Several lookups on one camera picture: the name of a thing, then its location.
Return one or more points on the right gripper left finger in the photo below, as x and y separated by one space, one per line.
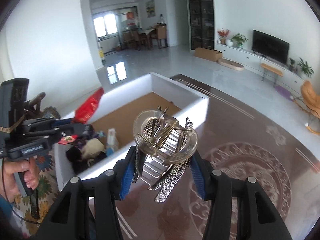
68 217

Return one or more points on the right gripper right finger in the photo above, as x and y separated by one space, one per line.
258 218

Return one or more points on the red snack packet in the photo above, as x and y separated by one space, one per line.
88 108

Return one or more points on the rhinestone clear hair claw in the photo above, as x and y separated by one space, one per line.
163 150

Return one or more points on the person left hand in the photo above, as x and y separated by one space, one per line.
9 188

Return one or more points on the white storage box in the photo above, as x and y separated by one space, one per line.
119 107

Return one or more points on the orange lounge chair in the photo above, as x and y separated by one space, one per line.
311 100

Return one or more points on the small wooden bench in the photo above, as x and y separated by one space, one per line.
277 73

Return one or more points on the white tv cabinet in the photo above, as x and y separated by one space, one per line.
253 62

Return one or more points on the oval pet bed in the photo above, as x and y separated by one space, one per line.
231 64

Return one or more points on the small dark potted plant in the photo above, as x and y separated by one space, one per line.
292 65

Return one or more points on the green potted plant right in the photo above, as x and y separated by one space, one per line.
306 70

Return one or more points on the green potted plant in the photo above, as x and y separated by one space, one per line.
239 40
306 70

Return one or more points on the cardboard box on floor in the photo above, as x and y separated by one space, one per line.
207 54

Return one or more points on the black flat television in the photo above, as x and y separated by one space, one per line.
270 46

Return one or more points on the green potted plant left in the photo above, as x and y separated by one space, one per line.
239 40

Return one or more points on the red flower vase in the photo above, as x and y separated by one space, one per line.
223 34

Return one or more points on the dark display shelf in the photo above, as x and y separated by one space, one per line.
201 18

